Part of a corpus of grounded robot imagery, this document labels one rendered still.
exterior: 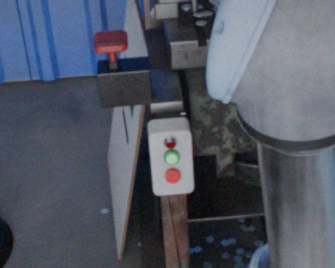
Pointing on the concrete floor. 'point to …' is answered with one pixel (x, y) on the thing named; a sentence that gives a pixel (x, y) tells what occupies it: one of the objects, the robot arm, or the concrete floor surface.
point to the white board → (126, 132)
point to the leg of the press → (148, 246)
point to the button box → (155, 135)
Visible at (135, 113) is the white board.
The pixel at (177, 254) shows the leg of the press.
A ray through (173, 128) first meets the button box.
